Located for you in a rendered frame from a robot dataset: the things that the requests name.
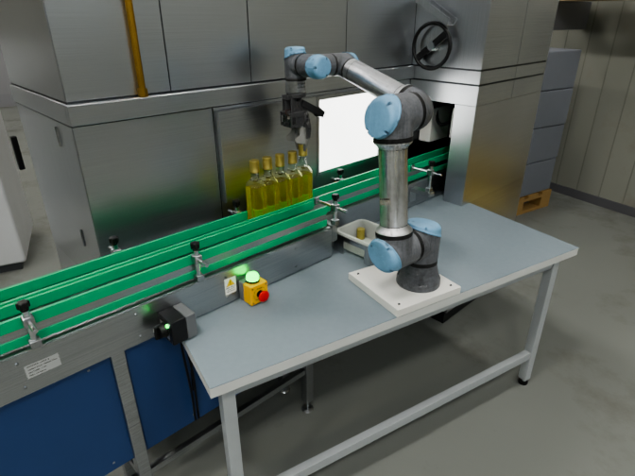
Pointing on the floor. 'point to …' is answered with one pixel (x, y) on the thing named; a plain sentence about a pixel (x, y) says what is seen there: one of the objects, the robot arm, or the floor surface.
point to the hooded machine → (12, 211)
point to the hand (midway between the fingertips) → (302, 146)
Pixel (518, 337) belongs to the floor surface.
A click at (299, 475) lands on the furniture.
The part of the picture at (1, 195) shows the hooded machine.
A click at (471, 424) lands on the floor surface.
